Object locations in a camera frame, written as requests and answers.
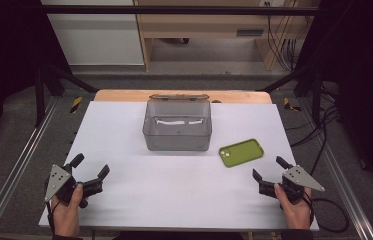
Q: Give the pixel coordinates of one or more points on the wooden table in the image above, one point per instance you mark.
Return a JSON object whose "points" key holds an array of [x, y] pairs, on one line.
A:
{"points": [[124, 95]]}

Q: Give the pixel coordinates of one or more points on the light wooden desk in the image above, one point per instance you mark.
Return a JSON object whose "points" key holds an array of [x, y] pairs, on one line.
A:
{"points": [[204, 26]]}

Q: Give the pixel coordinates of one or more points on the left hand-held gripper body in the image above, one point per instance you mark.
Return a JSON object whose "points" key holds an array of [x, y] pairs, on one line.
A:
{"points": [[61, 186]]}

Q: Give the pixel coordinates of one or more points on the white cabinet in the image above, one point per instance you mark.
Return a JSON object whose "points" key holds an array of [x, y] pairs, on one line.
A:
{"points": [[97, 36]]}

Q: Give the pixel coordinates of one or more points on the white table board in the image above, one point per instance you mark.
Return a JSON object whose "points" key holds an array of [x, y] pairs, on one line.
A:
{"points": [[174, 190]]}

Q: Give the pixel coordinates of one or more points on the clear grey plastic box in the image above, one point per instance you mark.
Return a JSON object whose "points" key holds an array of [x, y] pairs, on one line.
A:
{"points": [[177, 133]]}

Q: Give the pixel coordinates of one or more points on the black metal stand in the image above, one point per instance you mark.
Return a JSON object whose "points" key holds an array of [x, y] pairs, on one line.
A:
{"points": [[40, 96], [315, 93]]}

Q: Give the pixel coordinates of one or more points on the black horizontal frame bar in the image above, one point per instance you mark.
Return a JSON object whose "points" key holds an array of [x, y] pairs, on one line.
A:
{"points": [[174, 10]]}

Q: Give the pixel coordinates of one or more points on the person's right hand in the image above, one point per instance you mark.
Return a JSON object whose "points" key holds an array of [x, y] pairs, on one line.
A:
{"points": [[294, 213]]}

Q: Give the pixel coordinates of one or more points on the green phone case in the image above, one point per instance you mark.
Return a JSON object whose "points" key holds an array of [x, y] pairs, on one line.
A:
{"points": [[241, 152]]}

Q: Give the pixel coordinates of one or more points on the aluminium floor rail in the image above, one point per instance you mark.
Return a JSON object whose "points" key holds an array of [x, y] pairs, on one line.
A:
{"points": [[344, 186], [17, 166]]}

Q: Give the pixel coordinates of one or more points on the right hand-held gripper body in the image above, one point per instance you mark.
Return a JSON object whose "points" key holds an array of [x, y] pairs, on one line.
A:
{"points": [[295, 181]]}

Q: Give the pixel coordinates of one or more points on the black curtain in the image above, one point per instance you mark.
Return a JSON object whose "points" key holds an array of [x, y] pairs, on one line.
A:
{"points": [[364, 83], [4, 66]]}

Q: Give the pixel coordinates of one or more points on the person's left hand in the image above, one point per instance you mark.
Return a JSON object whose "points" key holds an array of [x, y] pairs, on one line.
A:
{"points": [[66, 216]]}

